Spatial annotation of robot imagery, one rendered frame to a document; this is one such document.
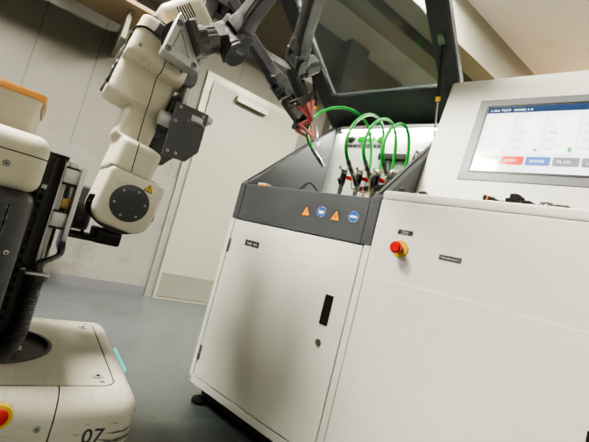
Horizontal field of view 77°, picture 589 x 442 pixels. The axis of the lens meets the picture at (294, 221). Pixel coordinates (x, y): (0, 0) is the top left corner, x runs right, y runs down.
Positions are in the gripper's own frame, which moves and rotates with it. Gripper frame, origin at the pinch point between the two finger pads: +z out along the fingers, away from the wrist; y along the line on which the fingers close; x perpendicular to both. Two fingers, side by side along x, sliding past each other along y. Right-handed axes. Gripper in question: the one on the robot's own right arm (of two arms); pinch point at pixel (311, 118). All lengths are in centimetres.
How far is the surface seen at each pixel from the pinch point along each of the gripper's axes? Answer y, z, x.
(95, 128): -31, -41, 232
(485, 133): 38, 27, -43
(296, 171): 9.9, 25.3, 38.8
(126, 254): -62, 64, 231
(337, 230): -21.2, 35.2, -19.0
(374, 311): -33, 55, -39
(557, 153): 36, 36, -66
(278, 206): -23.2, 26.1, 10.0
